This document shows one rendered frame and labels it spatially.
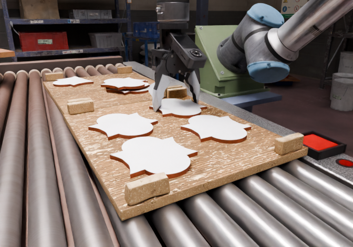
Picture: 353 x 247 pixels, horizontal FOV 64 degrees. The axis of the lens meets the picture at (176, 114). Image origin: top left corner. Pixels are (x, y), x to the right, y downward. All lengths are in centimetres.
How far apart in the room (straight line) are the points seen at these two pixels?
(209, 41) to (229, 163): 73
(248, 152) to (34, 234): 34
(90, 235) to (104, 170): 12
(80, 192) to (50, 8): 456
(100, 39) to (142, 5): 134
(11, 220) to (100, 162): 14
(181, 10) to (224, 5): 627
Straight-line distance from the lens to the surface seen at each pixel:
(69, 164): 52
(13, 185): 50
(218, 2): 682
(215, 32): 118
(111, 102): 79
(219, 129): 57
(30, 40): 481
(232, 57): 105
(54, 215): 42
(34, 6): 488
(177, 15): 66
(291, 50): 87
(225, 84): 105
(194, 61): 60
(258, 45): 90
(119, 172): 44
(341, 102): 418
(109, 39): 504
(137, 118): 63
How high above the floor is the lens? 116
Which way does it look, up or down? 19 degrees down
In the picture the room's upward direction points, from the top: straight up
